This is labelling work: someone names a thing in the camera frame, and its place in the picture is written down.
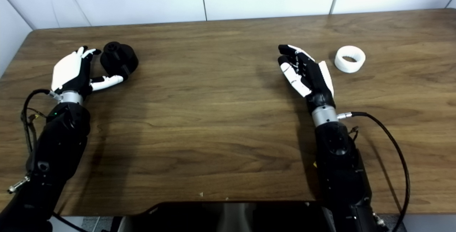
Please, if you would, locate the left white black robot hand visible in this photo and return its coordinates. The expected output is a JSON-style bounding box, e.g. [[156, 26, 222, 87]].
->
[[51, 46, 124, 97]]

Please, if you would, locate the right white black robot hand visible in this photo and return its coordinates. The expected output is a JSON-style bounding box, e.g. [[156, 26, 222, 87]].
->
[[278, 44, 336, 114]]

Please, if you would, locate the white toothed plastic ring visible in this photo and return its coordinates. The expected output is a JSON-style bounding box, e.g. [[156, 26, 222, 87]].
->
[[334, 46, 366, 74]]

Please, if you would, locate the round black plastic part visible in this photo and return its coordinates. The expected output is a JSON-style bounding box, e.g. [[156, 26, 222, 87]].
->
[[100, 41, 139, 80]]

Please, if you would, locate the glossy black robot torso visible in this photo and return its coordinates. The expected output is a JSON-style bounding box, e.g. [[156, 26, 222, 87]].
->
[[118, 201, 337, 232]]

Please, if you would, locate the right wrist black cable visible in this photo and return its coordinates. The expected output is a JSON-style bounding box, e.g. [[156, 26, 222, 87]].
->
[[337, 112, 411, 232]]

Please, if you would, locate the left arm thin wire bundle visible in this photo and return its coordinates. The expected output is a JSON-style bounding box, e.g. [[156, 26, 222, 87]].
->
[[22, 107, 47, 143]]

